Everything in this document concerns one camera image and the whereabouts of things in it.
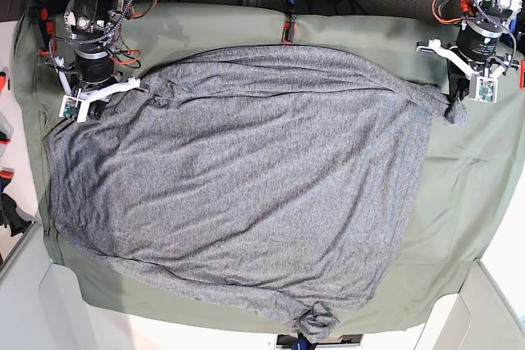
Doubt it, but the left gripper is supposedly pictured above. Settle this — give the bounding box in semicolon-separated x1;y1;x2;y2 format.
416;20;518;102

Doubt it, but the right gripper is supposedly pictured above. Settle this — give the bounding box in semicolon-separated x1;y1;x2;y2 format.
45;52;141;120

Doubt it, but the grey heathered T-shirt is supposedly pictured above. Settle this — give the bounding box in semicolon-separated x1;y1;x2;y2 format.
44;47;467;342

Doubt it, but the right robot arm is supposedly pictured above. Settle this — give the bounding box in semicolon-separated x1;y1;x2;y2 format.
47;0;158;123

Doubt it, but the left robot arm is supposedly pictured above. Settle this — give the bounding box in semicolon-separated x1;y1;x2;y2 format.
417;0;523;104

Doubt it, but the orange black clamp left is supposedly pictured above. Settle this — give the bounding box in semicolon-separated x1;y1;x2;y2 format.
29;7;54;55

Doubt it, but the orange black clamp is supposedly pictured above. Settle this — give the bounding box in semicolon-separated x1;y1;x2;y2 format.
281;0;297;45
292;335;310;350
29;7;54;55

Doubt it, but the black tools pile left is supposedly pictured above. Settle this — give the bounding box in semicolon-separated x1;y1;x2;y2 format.
1;170;31;237

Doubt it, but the orange black clamp top centre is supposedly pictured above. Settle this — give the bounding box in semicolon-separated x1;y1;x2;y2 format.
281;0;297;45

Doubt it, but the orange black clamp bottom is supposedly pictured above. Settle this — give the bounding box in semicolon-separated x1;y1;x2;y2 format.
292;335;310;350

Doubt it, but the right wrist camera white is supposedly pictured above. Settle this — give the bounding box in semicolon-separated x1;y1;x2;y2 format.
58;95;89;123

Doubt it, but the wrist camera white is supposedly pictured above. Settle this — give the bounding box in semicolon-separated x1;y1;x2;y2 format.
468;75;498;104
58;95;89;123

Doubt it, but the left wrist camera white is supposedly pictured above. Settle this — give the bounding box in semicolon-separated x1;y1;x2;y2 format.
468;75;498;104

